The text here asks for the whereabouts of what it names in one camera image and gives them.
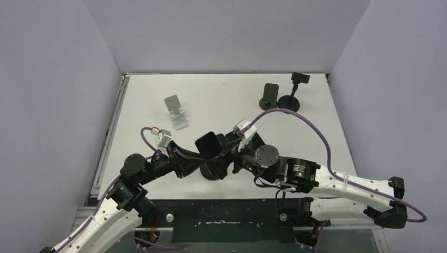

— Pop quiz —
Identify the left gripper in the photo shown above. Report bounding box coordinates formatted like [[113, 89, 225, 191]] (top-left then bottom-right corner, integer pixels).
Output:
[[139, 140, 207, 184]]

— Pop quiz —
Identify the phone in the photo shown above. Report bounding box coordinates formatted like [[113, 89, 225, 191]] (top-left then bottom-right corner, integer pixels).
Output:
[[195, 131, 222, 160], [251, 133, 265, 150]]

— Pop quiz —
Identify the tall black tripod stand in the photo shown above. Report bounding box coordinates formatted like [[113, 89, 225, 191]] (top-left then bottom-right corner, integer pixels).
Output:
[[200, 164, 226, 181]]

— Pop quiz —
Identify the black round base stand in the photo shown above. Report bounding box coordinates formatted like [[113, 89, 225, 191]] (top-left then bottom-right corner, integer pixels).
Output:
[[277, 72, 310, 112]]

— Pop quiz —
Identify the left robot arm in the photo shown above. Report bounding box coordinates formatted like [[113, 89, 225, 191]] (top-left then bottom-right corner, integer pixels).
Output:
[[41, 142, 205, 252]]

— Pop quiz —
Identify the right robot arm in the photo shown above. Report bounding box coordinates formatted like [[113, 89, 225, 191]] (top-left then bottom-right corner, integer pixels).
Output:
[[196, 132, 407, 229]]

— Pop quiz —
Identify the white metal phone stand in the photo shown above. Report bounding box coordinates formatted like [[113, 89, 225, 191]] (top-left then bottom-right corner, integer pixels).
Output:
[[164, 95, 189, 130]]

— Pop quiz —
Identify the wooden base phone stand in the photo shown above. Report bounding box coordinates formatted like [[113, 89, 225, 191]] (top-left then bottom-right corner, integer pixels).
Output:
[[259, 83, 279, 111]]

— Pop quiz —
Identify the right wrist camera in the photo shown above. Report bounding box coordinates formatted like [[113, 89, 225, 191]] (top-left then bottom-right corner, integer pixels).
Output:
[[233, 119, 257, 152]]

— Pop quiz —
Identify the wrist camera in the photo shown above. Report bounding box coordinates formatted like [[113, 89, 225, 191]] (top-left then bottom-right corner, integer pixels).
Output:
[[233, 119, 257, 152], [151, 127, 172, 150]]

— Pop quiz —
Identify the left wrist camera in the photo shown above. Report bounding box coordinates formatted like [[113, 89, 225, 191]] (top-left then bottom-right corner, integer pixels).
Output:
[[151, 127, 172, 150]]

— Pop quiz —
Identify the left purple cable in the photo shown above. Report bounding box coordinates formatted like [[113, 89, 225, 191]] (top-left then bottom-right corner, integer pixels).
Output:
[[52, 126, 168, 253]]

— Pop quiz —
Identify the purple cable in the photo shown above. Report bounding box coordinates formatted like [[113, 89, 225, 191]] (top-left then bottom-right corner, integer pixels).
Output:
[[52, 126, 168, 253], [237, 108, 427, 253]]

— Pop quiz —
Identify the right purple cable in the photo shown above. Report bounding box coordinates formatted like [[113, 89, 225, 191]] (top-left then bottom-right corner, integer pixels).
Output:
[[237, 108, 427, 253]]

